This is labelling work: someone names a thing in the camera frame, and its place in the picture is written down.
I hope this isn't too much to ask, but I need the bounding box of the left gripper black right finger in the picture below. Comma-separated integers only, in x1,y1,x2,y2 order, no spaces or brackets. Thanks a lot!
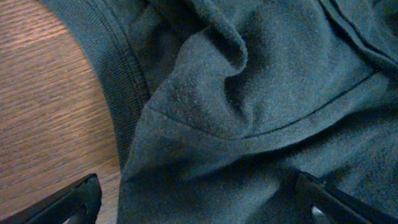
295,172,397,224

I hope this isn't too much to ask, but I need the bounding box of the dark green t-shirt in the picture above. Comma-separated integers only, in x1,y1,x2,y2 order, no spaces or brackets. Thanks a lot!
45,0,397,223

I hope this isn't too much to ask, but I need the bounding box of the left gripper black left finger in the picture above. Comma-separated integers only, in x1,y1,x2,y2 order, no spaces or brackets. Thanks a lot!
1,174,102,224

